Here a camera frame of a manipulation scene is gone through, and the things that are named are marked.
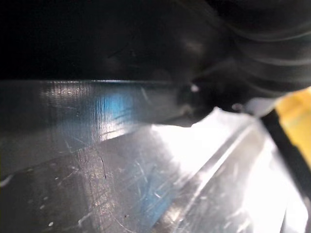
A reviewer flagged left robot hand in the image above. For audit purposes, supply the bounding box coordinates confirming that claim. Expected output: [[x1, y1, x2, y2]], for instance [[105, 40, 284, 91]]
[[0, 0, 311, 122]]

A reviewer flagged glossy black plastic housing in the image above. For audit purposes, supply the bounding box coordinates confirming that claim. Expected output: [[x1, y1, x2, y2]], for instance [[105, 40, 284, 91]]
[[0, 79, 310, 233]]

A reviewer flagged yellow shelf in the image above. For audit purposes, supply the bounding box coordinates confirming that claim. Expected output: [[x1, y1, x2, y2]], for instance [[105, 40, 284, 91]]
[[276, 86, 311, 157]]

